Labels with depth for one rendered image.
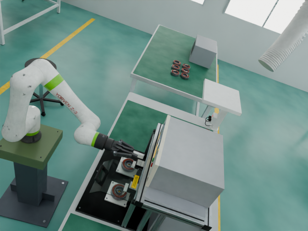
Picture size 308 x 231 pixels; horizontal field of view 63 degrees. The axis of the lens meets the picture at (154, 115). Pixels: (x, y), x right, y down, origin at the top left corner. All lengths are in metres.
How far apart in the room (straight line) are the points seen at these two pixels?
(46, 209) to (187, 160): 1.56
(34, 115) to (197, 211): 1.18
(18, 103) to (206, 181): 1.09
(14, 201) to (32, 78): 1.47
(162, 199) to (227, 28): 4.95
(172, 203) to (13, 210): 1.57
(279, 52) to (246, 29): 3.78
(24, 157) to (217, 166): 1.24
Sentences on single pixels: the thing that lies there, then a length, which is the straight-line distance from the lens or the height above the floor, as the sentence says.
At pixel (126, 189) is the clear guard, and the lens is 1.51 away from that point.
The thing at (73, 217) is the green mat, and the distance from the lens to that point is 1.74.
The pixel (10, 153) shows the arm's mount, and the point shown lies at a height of 0.84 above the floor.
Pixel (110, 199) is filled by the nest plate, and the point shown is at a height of 0.78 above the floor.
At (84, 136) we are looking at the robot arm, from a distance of 1.51.
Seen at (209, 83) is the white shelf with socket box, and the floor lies 1.21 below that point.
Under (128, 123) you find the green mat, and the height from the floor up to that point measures 0.75.
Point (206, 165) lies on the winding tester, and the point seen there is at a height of 1.32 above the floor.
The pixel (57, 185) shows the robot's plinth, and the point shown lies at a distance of 2.71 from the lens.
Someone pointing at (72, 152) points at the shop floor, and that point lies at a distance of 2.98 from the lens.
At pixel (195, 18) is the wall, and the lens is 5.93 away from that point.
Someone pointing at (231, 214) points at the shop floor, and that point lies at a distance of 3.13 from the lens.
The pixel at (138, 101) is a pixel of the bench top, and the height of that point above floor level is 0.75.
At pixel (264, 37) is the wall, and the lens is 6.16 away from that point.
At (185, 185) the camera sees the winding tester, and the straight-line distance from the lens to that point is 1.42.
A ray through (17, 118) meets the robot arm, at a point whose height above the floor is 1.19.
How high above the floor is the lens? 2.32
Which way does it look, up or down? 39 degrees down
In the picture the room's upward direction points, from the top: 21 degrees clockwise
